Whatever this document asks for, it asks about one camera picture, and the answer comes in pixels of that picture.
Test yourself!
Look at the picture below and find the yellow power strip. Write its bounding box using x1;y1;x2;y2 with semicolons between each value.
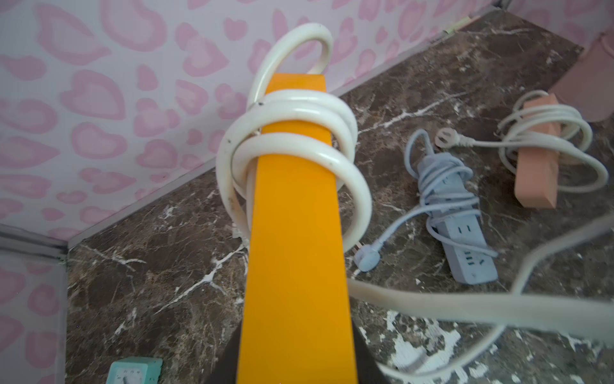
237;155;358;383

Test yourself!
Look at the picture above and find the pink pen cup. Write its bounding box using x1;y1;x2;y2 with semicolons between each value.
548;28;613;123

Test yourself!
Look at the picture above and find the small teal alarm clock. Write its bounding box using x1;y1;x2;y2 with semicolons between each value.
106;357;163;384

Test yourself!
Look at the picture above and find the white cord of pink strip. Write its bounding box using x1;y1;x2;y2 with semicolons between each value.
433;89;610;194

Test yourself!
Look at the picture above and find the white cord of yellow strip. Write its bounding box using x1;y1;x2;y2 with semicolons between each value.
214;21;614;384

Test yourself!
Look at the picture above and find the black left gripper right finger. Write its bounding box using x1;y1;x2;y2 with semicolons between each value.
352;323;389;384

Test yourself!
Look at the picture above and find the light blue power strip cord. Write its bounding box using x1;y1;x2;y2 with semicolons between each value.
352;128;500;274

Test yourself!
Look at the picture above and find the pink power strip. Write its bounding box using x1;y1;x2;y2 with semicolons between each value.
514;92;561;209

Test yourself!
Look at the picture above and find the aluminium corner frame post left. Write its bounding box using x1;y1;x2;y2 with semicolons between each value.
1;224;69;262

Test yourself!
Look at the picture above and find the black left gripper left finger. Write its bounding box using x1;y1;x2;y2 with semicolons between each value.
206;323;242;384

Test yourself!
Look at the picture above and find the light blue power strip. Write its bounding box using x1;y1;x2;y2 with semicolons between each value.
417;153;498;285

